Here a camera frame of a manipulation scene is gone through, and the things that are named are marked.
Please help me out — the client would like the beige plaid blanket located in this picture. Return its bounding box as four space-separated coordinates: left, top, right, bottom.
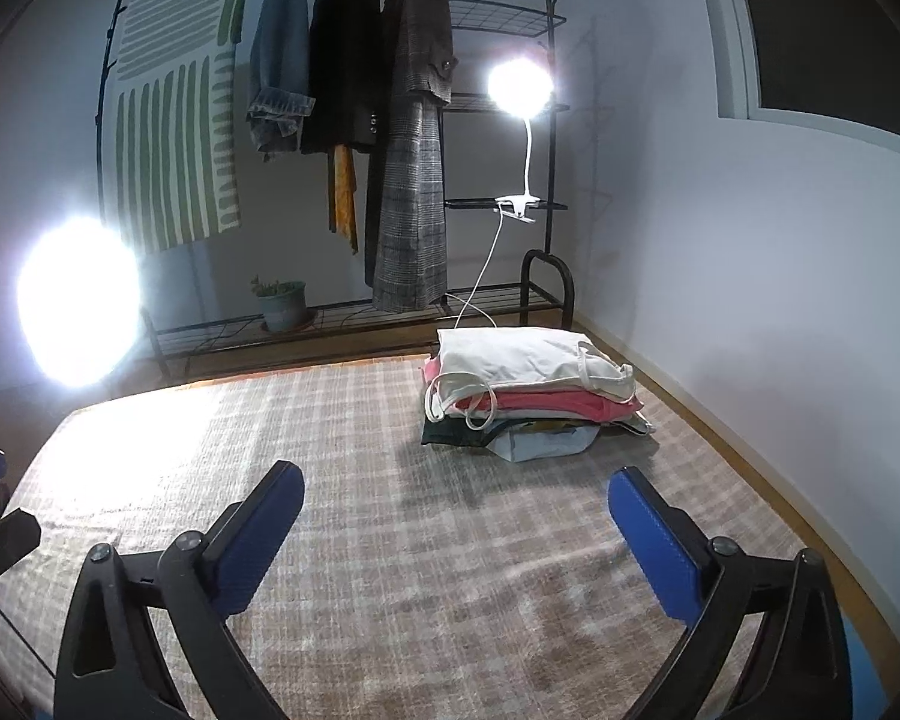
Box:
0 356 900 720

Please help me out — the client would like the denim jacket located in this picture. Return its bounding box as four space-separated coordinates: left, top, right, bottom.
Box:
246 0 317 162

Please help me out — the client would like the green striped wall hanging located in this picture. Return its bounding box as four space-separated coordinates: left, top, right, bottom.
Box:
112 0 250 254

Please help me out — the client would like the black metal clothes rack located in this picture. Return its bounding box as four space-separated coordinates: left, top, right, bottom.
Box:
94 0 575 380

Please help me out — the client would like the grey plaid coat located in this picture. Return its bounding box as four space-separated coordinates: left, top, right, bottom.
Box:
364 0 457 314

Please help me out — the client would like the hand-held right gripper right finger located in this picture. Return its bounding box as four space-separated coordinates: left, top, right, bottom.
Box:
607 465 852 720

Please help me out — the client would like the black coat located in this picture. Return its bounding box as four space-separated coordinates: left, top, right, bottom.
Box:
300 0 385 158

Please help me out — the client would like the white lamp cable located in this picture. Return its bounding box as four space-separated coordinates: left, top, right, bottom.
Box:
454 210 507 331

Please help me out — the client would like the white clip lamp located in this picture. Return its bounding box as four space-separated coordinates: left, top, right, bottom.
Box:
487 58 554 224

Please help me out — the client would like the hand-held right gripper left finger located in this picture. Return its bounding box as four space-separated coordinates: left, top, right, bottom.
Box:
54 460 306 720

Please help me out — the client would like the orange scarf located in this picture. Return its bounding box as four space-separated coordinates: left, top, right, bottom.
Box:
328 144 361 256

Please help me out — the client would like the folded dark garment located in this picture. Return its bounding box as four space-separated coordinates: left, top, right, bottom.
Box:
421 416 507 449

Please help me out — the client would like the window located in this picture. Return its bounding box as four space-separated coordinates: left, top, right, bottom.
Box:
694 0 900 166

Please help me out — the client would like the white camisole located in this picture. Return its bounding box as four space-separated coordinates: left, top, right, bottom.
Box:
424 326 637 428

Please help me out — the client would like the ring light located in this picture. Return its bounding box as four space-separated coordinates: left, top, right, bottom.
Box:
15 217 143 391

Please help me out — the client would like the potted plant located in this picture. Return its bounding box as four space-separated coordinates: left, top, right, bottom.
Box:
250 275 317 333

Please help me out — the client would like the folded light blue garment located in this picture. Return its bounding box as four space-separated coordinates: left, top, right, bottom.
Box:
487 424 593 462

